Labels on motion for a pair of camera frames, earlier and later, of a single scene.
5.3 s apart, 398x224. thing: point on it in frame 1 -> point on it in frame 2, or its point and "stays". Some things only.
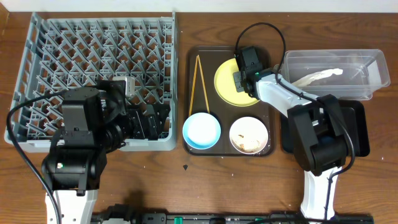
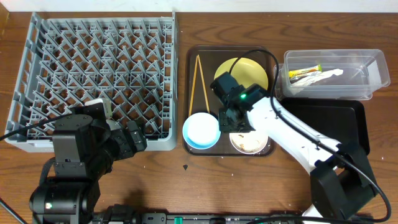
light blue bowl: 201,130 stays
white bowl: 248,135 stays
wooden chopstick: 203,83 stays
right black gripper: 237,76 -> 224,126
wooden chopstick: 193,84 stays
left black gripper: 152,129 -> 126,148
